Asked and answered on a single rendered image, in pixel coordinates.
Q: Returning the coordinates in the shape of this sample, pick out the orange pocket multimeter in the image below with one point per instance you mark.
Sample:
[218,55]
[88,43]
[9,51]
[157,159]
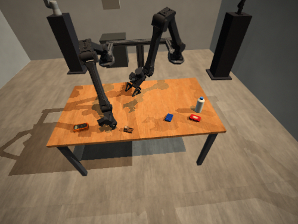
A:
[80,127]

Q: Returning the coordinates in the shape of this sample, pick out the white bottle with blue cap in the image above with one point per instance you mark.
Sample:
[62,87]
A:
[199,105]

